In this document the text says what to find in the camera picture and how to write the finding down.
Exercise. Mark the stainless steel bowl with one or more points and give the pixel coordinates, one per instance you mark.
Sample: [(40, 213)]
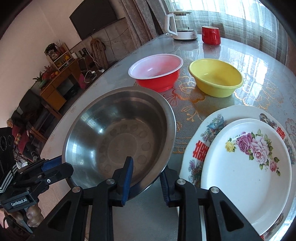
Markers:
[(111, 129)]

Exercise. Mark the red mug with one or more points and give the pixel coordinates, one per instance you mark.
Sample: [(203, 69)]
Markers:
[(211, 36)]

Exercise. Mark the black wall television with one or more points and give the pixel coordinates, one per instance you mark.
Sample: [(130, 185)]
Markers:
[(92, 18)]

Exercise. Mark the white oval plate red print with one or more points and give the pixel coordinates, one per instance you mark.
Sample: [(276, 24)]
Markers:
[(208, 129)]

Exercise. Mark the yellow plastic bowl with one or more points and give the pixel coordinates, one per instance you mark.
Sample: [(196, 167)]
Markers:
[(215, 76)]

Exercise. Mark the small white floral plate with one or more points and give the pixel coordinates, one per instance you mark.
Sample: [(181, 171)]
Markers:
[(242, 185)]

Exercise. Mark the sheer white curtain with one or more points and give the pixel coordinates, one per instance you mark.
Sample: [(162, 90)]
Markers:
[(242, 23)]

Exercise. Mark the red plastic bowl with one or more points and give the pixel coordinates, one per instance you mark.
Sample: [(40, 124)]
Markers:
[(159, 81)]

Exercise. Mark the person's left hand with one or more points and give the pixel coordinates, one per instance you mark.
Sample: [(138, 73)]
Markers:
[(34, 215)]

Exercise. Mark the open shelf with ornaments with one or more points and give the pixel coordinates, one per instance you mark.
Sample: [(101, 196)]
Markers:
[(59, 55)]

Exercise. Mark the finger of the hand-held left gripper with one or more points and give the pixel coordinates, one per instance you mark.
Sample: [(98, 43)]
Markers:
[(60, 171), (52, 163)]

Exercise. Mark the pink bag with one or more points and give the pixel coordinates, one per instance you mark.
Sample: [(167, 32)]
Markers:
[(83, 81)]

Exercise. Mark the white glass kettle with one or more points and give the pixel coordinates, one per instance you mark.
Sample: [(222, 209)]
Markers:
[(182, 32)]

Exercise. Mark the beige curtain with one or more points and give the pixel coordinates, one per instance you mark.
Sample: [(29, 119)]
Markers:
[(138, 23)]

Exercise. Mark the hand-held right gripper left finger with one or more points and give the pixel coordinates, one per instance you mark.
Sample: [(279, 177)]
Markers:
[(128, 176)]

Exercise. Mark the wooden cabinet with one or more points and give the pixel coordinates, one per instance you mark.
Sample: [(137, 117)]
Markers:
[(57, 90)]

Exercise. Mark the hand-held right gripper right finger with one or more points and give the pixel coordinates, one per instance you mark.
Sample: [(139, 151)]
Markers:
[(165, 185)]

